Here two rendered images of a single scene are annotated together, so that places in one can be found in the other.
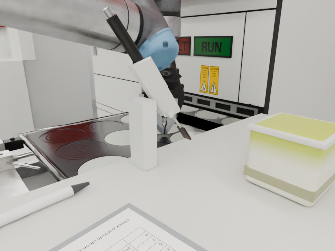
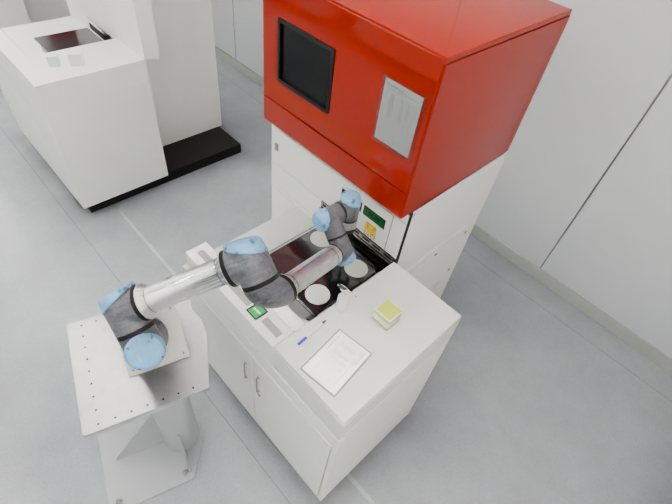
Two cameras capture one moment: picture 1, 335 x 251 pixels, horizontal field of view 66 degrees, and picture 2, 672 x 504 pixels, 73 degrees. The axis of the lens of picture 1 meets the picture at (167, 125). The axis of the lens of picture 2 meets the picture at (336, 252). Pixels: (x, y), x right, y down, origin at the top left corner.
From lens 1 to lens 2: 139 cm
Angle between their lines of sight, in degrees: 30
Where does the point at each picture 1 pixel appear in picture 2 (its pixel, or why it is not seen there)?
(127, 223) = (340, 335)
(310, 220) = (384, 335)
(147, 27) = (344, 258)
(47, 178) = not seen: hidden behind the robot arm
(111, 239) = (338, 340)
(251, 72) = (392, 241)
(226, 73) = (380, 234)
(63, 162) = not seen: hidden behind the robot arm
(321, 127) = (394, 312)
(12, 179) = not seen: hidden behind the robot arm
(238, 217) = (367, 333)
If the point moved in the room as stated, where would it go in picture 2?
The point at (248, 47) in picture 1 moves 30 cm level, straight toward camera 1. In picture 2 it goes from (392, 230) to (378, 288)
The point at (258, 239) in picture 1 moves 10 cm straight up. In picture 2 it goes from (370, 340) to (375, 324)
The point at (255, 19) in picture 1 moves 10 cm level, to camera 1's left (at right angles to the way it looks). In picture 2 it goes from (397, 222) to (371, 221)
